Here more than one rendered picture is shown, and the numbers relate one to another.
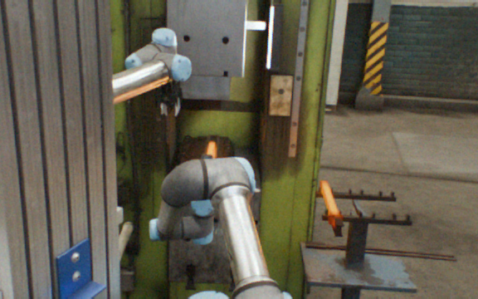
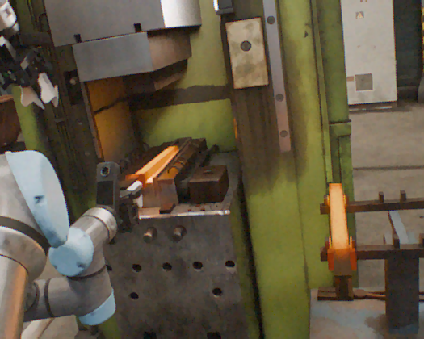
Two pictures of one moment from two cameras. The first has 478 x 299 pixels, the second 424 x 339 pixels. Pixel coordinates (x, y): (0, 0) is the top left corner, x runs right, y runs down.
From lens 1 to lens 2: 1.06 m
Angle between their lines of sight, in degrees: 14
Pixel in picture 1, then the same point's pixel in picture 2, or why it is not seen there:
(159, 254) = not seen: hidden behind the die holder
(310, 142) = (312, 123)
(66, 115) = not seen: outside the picture
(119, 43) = not seen: hidden behind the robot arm
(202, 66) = (101, 22)
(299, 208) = (312, 232)
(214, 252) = (178, 312)
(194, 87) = (97, 60)
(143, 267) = (110, 328)
